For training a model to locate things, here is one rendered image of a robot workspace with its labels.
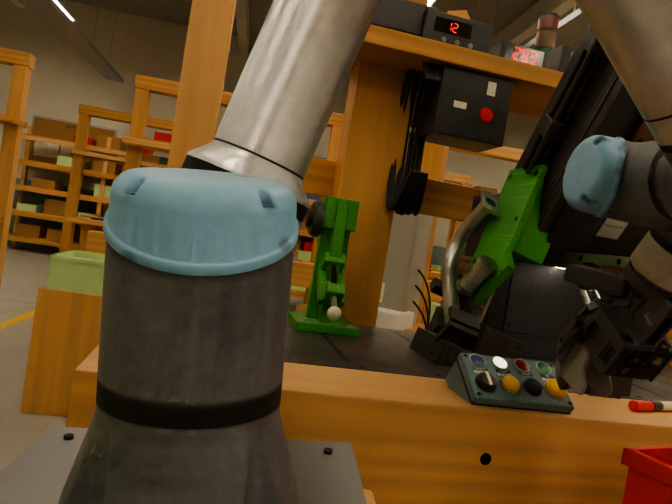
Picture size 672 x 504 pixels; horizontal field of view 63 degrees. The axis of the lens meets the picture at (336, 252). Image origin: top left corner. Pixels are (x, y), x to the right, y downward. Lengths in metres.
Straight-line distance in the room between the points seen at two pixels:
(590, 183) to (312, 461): 0.35
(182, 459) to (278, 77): 0.30
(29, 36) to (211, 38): 10.82
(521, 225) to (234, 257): 0.76
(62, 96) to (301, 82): 11.21
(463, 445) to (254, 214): 0.53
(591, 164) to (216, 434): 0.41
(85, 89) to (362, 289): 10.50
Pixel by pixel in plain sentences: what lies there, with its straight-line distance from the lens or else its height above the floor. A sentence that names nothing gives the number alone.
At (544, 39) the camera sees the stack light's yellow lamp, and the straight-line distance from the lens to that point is 1.57.
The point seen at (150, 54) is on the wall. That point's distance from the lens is 11.48.
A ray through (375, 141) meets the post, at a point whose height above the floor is 1.32.
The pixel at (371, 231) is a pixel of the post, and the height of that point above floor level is 1.12.
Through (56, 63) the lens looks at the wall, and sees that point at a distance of 11.81.
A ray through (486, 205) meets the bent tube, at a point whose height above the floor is 1.19.
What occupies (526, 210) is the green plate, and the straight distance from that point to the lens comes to 1.02.
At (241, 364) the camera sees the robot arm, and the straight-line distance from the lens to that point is 0.32.
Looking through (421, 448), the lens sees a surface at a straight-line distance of 0.75.
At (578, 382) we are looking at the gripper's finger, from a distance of 0.76.
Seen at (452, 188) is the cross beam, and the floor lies 1.26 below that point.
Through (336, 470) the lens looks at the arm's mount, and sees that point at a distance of 0.49.
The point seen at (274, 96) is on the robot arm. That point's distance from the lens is 0.47.
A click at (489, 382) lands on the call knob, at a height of 0.93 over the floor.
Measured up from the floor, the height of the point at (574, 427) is 0.89.
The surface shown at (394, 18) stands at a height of 1.58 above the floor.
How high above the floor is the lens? 1.09
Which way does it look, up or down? 1 degrees down
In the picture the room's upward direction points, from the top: 9 degrees clockwise
